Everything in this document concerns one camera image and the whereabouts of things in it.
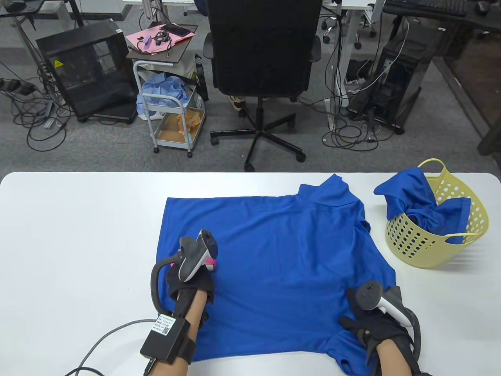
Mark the person's left hand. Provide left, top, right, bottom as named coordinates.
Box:
left=166, top=266, right=216, bottom=314

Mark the aluminium frame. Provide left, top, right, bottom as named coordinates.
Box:
left=141, top=0, right=167, bottom=23

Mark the orange cloth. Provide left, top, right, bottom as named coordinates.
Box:
left=176, top=110, right=205, bottom=137

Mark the tangle of black floor cables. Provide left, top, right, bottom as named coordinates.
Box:
left=0, top=59, right=73, bottom=152
left=322, top=16, right=396, bottom=151

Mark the black office chair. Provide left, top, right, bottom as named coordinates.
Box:
left=204, top=0, right=322, bottom=173

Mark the black desk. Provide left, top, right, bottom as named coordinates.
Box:
left=382, top=0, right=501, bottom=156

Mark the black square board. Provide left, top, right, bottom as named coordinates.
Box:
left=126, top=23, right=198, bottom=65

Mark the person's right hand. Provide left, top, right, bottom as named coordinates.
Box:
left=338, top=289, right=416, bottom=355

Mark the black keyboard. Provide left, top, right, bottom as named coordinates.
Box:
left=386, top=0, right=468, bottom=17

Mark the black and white controller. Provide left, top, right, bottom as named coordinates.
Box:
left=178, top=229, right=218, bottom=282
left=358, top=281, right=414, bottom=328

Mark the black cable bundle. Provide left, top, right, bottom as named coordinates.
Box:
left=151, top=31, right=173, bottom=52

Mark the black computer tower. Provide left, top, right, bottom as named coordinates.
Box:
left=348, top=18, right=445, bottom=136

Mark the black glass computer case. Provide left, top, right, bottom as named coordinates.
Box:
left=35, top=20, right=138, bottom=123

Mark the white desk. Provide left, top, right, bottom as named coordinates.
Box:
left=122, top=0, right=374, bottom=132

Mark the white rolling cart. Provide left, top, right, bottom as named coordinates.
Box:
left=133, top=59, right=206, bottom=158

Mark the yellow perforated plastic basket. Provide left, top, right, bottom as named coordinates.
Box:
left=385, top=158, right=490, bottom=269

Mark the black wrist strap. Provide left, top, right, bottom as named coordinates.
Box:
left=182, top=339, right=197, bottom=365

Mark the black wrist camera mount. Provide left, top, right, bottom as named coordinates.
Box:
left=364, top=341, right=382, bottom=376

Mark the pink paper sheet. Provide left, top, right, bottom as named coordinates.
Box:
left=124, top=23, right=196, bottom=53

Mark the blue t-shirt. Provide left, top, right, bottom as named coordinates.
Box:
left=157, top=174, right=396, bottom=375
left=373, top=168, right=472, bottom=245

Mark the light blue cloth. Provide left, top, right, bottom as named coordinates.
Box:
left=136, top=74, right=196, bottom=121

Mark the person's left forearm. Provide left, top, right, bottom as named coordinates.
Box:
left=151, top=290, right=209, bottom=376

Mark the black sensor box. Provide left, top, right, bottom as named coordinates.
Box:
left=140, top=313, right=191, bottom=363

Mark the grey cable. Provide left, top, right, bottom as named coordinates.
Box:
left=65, top=319, right=161, bottom=376

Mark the black power strip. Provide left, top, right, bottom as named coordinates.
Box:
left=0, top=78, right=36, bottom=96

